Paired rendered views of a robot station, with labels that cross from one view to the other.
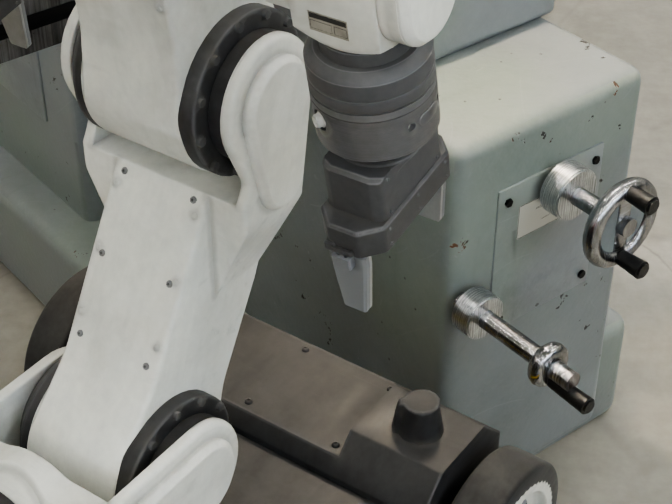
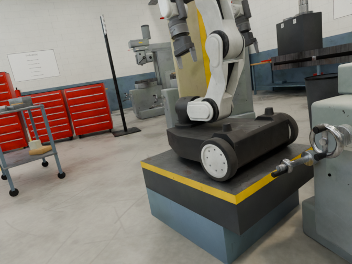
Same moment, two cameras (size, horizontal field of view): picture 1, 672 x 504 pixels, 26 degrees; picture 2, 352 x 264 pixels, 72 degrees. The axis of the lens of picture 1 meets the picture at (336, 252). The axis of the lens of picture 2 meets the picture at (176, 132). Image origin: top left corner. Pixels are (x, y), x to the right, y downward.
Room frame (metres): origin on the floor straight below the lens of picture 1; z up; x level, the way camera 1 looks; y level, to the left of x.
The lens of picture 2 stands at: (1.18, -1.20, 0.90)
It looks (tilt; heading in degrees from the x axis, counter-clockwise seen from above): 13 degrees down; 109
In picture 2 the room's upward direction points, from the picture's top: 9 degrees counter-clockwise
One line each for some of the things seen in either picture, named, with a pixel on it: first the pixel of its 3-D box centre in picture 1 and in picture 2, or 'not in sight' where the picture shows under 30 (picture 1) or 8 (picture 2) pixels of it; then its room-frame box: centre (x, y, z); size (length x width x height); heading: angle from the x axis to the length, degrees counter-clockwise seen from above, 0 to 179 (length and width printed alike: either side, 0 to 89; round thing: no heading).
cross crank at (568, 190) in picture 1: (598, 208); (333, 138); (1.41, -0.31, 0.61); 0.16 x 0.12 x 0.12; 38
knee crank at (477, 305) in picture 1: (523, 346); (294, 163); (1.30, -0.22, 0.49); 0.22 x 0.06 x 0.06; 38
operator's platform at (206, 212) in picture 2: not in sight; (223, 184); (0.94, 0.20, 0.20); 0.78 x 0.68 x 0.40; 145
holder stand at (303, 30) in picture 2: not in sight; (297, 34); (1.44, 0.43, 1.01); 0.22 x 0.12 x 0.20; 122
